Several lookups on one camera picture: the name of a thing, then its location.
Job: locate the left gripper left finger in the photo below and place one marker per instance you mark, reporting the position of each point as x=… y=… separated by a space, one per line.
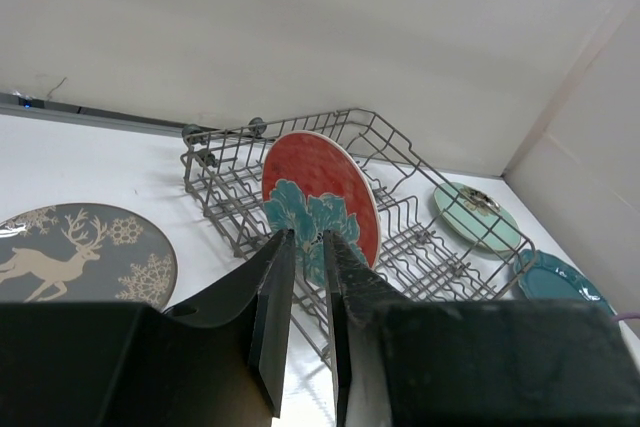
x=234 y=337

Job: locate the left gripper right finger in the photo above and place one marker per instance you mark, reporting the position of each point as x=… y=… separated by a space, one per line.
x=356 y=299

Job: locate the red plate with teal flower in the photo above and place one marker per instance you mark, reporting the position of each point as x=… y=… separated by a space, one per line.
x=310 y=185

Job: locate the mint green floral plate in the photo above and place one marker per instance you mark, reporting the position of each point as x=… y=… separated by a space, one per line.
x=477 y=217

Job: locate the teal scalloped plate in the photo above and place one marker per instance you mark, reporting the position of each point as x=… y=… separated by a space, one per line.
x=541 y=275

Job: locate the grey plate with deer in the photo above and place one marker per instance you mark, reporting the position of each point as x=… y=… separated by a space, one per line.
x=85 y=252

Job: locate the grey wire dish rack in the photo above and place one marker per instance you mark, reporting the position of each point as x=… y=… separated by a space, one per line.
x=420 y=254

